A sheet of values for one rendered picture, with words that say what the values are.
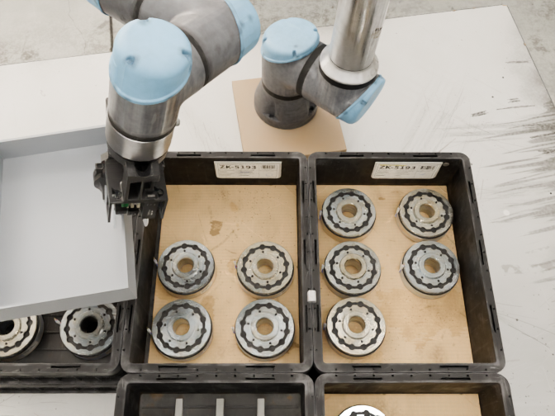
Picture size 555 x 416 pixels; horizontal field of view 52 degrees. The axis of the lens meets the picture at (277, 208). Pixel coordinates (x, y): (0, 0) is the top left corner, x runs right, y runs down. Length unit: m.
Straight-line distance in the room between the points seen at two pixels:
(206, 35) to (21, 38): 2.11
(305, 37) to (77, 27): 1.61
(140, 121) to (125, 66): 0.07
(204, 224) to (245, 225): 0.08
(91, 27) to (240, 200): 1.65
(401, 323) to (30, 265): 0.62
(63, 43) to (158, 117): 2.03
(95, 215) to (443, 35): 1.05
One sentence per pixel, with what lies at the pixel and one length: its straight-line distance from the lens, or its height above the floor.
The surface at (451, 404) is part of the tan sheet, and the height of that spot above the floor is 0.83.
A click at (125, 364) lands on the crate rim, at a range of 0.94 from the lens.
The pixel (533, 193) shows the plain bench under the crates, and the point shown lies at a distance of 1.40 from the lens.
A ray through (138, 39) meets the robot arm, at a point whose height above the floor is 1.42.
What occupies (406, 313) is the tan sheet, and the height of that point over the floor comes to 0.83.
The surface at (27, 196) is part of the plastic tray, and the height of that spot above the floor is 1.04.
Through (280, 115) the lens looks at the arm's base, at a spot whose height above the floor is 0.77.
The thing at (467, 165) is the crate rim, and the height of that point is 0.93.
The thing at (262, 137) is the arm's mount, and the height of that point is 0.73.
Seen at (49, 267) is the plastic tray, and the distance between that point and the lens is 0.90.
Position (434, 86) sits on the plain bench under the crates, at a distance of 1.50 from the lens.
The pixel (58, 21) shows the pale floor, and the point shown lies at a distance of 2.71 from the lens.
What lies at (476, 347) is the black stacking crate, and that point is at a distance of 1.06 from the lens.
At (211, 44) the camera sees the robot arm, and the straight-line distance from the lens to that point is 0.62.
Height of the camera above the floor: 1.83
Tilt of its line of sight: 64 degrees down
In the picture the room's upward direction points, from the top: 1 degrees clockwise
